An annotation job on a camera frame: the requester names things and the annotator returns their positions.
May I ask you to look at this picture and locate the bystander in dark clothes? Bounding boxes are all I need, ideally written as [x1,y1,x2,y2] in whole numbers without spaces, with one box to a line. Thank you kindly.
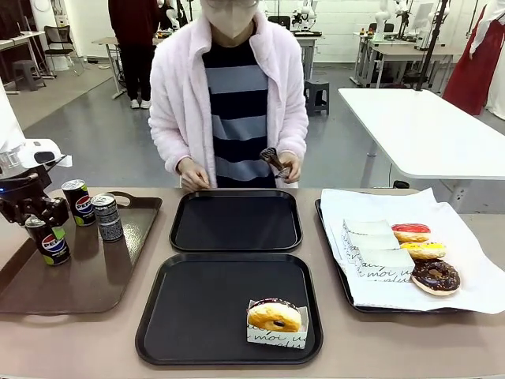
[107,0,164,110]

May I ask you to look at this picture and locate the black stand pole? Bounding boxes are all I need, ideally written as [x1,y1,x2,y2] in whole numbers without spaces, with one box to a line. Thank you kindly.
[413,0,451,92]

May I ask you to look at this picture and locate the person in pink fleece jacket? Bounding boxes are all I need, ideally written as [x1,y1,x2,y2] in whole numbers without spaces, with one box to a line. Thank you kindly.
[148,0,310,191]

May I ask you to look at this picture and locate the yellow glazed donut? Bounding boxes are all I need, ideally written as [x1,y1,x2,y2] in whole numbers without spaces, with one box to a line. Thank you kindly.
[399,241,448,261]

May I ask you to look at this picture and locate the person's left forearm pink sleeve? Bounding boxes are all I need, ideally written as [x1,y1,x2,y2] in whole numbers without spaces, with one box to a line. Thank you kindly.
[270,98,310,163]

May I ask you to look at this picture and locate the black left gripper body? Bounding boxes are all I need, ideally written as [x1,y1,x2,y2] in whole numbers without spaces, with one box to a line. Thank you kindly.
[0,195,70,237]

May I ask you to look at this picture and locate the large white table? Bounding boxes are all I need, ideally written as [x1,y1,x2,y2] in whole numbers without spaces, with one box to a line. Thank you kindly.
[337,87,505,214]

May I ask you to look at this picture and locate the person's left hand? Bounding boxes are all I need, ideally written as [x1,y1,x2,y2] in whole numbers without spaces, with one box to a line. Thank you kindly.
[275,151,304,185]

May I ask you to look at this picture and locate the large chocolate donut with nuts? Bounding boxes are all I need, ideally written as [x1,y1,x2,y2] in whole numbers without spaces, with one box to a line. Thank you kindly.
[410,260,462,298]

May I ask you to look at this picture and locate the person's right hand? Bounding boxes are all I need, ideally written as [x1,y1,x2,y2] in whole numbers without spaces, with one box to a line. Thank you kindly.
[177,156,211,192]

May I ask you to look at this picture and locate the black office chair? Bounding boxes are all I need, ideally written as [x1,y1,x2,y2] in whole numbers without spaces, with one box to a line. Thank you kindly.
[43,24,86,77]

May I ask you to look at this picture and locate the beige lab table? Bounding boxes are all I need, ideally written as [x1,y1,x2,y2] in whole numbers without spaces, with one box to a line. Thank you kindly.
[349,31,469,88]
[293,32,321,81]
[91,36,166,100]

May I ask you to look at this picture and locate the brown plastic tray with handles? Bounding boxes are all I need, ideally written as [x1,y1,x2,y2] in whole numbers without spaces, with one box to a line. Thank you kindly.
[0,190,164,317]

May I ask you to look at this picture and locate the red glazed donut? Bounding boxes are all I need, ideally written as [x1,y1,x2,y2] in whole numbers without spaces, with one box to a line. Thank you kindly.
[391,223,432,243]

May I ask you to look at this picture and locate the person's right forearm pink sleeve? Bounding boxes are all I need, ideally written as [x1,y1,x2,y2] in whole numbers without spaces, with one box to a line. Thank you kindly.
[148,98,196,175]

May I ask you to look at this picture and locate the white paper sheet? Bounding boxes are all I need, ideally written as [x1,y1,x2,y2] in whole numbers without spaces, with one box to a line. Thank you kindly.
[319,187,505,316]

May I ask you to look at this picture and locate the white face mask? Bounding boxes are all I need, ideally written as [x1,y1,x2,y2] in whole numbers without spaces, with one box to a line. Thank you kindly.
[202,2,256,39]

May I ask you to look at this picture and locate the grey plastic stool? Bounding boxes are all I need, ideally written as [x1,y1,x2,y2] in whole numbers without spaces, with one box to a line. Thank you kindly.
[10,59,47,93]
[304,78,331,117]

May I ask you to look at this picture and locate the black tray under paper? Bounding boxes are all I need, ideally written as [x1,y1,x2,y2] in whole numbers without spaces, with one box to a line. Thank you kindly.
[313,197,474,316]

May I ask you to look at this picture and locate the dark metal tongs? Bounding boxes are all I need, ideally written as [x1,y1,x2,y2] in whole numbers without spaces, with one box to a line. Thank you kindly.
[260,146,294,180]

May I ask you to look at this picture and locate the red dress on mannequin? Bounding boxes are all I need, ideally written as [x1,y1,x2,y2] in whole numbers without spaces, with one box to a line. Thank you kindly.
[442,3,503,117]

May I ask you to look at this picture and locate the black square serving tray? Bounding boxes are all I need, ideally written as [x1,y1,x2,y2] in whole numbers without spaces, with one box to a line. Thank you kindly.
[169,189,304,254]
[134,253,325,366]

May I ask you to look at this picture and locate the chocolate glazed donut with sprinkles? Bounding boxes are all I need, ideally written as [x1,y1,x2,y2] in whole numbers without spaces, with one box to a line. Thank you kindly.
[246,298,303,333]

